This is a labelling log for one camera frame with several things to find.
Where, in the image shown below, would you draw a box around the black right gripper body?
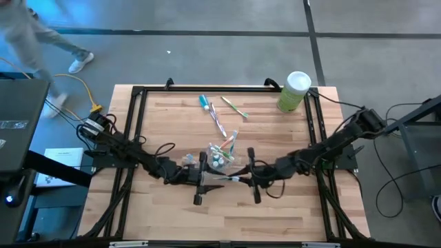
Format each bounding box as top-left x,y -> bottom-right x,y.
247,147 -> 280,204

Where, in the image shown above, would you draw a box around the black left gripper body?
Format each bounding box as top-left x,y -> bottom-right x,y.
177,152 -> 208,206

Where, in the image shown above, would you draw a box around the clear plastic bag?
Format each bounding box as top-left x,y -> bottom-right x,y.
0,119 -> 29,131
205,143 -> 238,172

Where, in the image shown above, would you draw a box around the teal and white toothbrush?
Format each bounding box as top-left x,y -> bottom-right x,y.
212,175 -> 241,183

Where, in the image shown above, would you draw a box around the purple bristled white toothbrush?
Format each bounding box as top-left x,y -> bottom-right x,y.
209,102 -> 225,134

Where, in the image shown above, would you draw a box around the colourful toothbrushes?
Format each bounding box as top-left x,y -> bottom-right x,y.
220,96 -> 249,119

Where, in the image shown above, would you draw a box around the green wipes canister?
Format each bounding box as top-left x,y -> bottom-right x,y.
276,70 -> 312,114

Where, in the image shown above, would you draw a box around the white booklet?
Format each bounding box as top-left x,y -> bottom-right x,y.
35,147 -> 85,189

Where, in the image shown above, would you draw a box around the dark grey metal stand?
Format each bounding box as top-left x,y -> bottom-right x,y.
380,93 -> 441,203

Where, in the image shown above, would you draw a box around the person's shoe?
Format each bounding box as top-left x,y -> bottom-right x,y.
431,194 -> 441,224

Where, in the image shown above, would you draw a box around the black device with cyan light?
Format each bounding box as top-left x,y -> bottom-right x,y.
3,175 -> 27,209

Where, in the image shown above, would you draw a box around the black side desk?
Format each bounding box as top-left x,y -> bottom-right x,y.
0,78 -> 93,246

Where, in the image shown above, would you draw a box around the person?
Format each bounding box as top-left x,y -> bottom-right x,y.
0,0 -> 96,120

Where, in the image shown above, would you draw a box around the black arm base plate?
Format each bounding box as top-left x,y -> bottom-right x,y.
311,144 -> 359,172
92,141 -> 141,169

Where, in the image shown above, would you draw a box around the silver metal bracket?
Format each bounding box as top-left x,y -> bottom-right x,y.
302,242 -> 341,248
109,240 -> 149,248

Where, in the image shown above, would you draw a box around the black floor cable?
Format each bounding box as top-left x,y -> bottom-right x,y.
374,102 -> 441,219

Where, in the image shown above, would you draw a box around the yellow power cable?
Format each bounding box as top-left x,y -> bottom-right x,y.
0,56 -> 104,121

